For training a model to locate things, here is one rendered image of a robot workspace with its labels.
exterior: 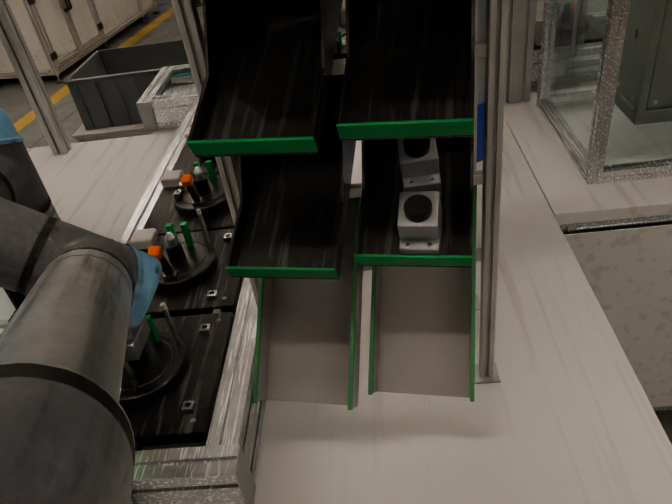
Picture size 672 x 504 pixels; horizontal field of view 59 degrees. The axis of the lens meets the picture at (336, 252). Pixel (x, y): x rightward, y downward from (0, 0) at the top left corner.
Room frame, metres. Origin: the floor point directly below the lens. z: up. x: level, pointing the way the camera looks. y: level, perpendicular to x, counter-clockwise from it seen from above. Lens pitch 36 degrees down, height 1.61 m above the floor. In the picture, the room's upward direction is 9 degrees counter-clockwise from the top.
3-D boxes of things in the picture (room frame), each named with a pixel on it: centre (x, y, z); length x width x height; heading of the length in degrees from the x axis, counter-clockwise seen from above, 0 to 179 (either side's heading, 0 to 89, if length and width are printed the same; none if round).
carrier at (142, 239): (0.90, 0.29, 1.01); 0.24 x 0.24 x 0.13; 84
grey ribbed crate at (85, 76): (2.75, 0.71, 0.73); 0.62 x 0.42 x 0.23; 84
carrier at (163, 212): (1.15, 0.26, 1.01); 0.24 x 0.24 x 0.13; 84
